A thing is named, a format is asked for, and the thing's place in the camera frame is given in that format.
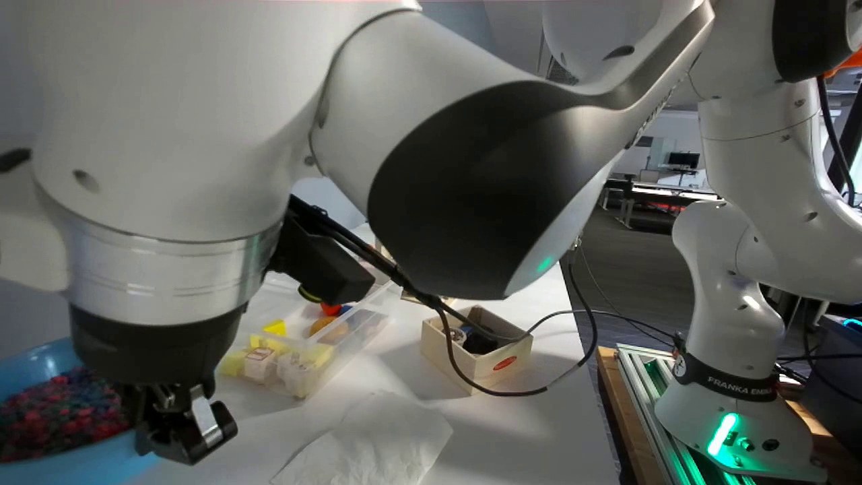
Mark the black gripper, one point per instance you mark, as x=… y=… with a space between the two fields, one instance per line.
x=152 y=346

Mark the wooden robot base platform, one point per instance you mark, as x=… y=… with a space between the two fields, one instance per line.
x=628 y=405

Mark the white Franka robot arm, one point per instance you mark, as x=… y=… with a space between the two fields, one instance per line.
x=226 y=118

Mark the clear plastic container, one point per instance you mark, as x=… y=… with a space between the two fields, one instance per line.
x=315 y=346

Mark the yellow toy block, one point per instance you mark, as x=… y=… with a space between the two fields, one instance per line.
x=232 y=366

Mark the white cube toy block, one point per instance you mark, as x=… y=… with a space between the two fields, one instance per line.
x=261 y=366

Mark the large pale toy block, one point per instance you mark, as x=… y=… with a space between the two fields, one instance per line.
x=305 y=368

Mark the white cloth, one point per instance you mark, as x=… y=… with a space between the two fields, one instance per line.
x=379 y=445

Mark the small wooden box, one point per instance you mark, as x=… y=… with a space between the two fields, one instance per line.
x=490 y=359

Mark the background lab table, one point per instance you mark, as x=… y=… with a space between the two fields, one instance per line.
x=665 y=192

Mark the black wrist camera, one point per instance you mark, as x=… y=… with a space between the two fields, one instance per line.
x=325 y=259

